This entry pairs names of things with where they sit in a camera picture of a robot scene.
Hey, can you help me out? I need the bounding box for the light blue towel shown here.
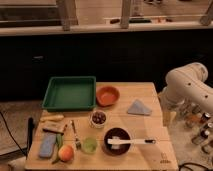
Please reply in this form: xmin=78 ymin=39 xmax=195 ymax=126
xmin=127 ymin=99 xmax=152 ymax=116

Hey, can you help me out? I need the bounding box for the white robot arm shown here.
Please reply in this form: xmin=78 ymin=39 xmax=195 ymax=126
xmin=159 ymin=62 xmax=213 ymax=126

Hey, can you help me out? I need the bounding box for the dark brown bowl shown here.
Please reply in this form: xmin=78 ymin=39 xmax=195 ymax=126
xmin=104 ymin=128 xmax=130 ymax=156

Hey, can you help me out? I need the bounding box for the red bowl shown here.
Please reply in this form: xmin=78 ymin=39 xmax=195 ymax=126
xmin=96 ymin=86 xmax=120 ymax=107

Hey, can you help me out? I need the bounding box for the white cup of grapes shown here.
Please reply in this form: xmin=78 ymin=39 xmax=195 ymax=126
xmin=90 ymin=111 xmax=107 ymax=128

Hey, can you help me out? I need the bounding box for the green plastic cup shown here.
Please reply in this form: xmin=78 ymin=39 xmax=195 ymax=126
xmin=82 ymin=137 xmax=97 ymax=154

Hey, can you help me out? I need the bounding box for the silver fork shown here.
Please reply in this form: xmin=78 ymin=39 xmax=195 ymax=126
xmin=71 ymin=120 xmax=81 ymax=150

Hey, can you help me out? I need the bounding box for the green plastic tray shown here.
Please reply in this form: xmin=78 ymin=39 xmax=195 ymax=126
xmin=42 ymin=76 xmax=96 ymax=112

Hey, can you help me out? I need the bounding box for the orange peach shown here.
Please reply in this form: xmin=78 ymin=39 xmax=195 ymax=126
xmin=58 ymin=145 xmax=74 ymax=162

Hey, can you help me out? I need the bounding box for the green pea pod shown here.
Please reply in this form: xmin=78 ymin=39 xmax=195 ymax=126
xmin=52 ymin=133 xmax=63 ymax=164

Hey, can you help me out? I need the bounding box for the yellow banana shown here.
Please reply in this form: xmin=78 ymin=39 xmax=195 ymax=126
xmin=40 ymin=115 xmax=64 ymax=122

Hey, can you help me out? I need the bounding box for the wooden brush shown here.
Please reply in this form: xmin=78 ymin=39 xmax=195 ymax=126
xmin=42 ymin=122 xmax=65 ymax=134

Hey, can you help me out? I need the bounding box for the blue sponge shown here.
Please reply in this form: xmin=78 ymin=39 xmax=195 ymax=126
xmin=39 ymin=133 xmax=56 ymax=158

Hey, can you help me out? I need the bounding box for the white spatula black handle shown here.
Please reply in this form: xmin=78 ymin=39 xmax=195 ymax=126
xmin=106 ymin=139 xmax=156 ymax=145

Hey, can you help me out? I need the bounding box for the black cable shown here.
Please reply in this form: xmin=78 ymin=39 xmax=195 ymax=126
xmin=0 ymin=110 xmax=28 ymax=158

